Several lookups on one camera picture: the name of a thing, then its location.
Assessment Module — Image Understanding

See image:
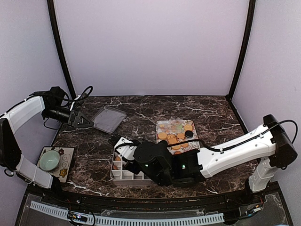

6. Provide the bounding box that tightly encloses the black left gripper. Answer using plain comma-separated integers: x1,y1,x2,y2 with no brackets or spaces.
44,105,94,128

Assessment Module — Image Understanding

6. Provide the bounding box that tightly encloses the silver divided cookie tin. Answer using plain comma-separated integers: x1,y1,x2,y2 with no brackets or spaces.
110,152,154,186

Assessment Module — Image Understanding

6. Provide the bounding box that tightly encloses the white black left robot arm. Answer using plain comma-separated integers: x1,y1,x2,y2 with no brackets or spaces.
0,86,94,205

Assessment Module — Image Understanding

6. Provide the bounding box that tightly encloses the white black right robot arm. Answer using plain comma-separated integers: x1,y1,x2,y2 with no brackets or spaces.
115,114,298,204

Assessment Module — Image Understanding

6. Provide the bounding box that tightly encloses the silver tin lid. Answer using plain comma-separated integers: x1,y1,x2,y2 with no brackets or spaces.
91,106,127,134

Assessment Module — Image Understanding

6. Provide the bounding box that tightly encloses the floral square coaster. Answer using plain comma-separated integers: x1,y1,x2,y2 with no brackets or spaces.
37,146,74,183

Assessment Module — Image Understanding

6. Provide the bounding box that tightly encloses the tan sandwich biscuit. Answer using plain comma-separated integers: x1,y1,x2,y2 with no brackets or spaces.
158,132,167,140

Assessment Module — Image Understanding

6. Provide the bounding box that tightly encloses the green ceramic cup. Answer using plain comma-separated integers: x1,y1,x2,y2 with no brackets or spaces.
39,150,60,171

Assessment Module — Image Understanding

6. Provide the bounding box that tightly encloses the floral cookie tray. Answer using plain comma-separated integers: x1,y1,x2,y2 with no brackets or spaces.
156,119,200,154

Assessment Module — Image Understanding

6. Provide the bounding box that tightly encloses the black sandwich cookie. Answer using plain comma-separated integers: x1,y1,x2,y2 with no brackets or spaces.
185,130,194,138

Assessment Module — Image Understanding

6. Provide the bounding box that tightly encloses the white slotted cable duct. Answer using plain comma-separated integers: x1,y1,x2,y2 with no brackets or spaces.
29,201,225,226

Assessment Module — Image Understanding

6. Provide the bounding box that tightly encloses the left black frame post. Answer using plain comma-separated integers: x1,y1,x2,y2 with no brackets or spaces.
47,0,76,98

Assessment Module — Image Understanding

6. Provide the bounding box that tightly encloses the black frame post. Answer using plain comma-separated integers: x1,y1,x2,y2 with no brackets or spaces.
47,0,76,98
226,0,256,102

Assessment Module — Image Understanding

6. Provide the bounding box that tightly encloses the right black frame post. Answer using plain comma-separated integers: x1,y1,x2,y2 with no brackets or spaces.
226,0,256,102

